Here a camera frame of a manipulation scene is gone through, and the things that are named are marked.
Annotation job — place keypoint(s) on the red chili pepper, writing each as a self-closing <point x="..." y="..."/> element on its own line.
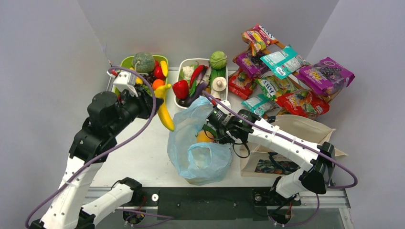
<point x="195" y="74"/>

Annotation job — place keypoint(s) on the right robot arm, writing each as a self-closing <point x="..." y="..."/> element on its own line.
<point x="315" y="162"/>

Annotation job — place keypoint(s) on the green fruit tray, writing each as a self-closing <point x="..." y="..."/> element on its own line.
<point x="127" y="63"/>

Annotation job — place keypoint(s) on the green candy bag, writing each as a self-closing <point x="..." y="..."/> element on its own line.
<point x="272" y="87"/>

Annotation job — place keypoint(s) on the orange peach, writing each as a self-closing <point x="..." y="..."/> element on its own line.
<point x="204" y="137"/>

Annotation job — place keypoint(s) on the red snack bag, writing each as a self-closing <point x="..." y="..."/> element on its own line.
<point x="303" y="102"/>
<point x="241" y="84"/>

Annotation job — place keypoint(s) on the red snack bag left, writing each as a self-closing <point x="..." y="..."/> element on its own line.
<point x="241" y="84"/>

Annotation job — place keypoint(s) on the orange tangerine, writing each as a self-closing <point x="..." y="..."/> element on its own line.
<point x="157" y="83"/>

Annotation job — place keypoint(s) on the green melon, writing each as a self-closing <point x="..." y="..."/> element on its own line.
<point x="143" y="62"/>

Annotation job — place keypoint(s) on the red snack bag right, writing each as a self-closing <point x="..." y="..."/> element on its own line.
<point x="303" y="102"/>

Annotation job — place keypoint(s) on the white mushroom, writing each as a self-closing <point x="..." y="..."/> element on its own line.
<point x="219" y="84"/>

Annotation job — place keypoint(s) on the top orange candy bag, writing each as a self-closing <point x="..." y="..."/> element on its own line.
<point x="258" y="39"/>

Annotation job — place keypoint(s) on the light blue plastic bag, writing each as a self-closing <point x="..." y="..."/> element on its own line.
<point x="182" y="142"/>

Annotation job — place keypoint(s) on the green cucumber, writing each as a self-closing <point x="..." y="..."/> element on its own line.
<point x="209" y="129"/>

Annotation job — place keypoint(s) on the purple eggplant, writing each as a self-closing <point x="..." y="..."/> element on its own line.
<point x="190" y="99"/>

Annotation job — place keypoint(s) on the wooden display rack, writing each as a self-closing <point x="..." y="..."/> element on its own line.
<point x="269" y="65"/>

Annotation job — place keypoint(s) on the small purple snack bag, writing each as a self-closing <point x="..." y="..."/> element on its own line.
<point x="253" y="66"/>

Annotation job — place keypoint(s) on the red bell pepper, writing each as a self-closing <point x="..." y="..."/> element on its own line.
<point x="181" y="89"/>

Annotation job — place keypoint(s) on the teal snack bag upper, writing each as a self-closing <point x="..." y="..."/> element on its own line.
<point x="284" y="62"/>

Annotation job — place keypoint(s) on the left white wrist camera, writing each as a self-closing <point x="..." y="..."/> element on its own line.
<point x="126" y="81"/>

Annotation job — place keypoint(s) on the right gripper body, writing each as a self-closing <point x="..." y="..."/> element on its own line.
<point x="221" y="133"/>

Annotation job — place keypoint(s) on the large purple snack bag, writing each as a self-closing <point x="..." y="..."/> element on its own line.
<point x="325" y="77"/>

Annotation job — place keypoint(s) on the teal snack bag lower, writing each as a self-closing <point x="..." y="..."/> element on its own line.
<point x="259" y="104"/>

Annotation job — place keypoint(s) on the yellow lemon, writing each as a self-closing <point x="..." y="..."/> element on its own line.
<point x="202" y="159"/>

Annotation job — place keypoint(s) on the white cauliflower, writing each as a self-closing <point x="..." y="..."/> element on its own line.
<point x="187" y="72"/>

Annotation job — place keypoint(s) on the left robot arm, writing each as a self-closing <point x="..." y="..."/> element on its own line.
<point x="108" y="115"/>

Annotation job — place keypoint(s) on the yellow banana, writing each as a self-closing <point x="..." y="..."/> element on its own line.
<point x="163" y="113"/>

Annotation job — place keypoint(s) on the green cabbage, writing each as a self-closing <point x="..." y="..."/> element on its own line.
<point x="218" y="60"/>

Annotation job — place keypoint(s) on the teal snack bag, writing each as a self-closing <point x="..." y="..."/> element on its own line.
<point x="259" y="104"/>
<point x="284" y="62"/>

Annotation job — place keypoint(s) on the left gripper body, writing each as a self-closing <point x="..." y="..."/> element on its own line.
<point x="133" y="107"/>

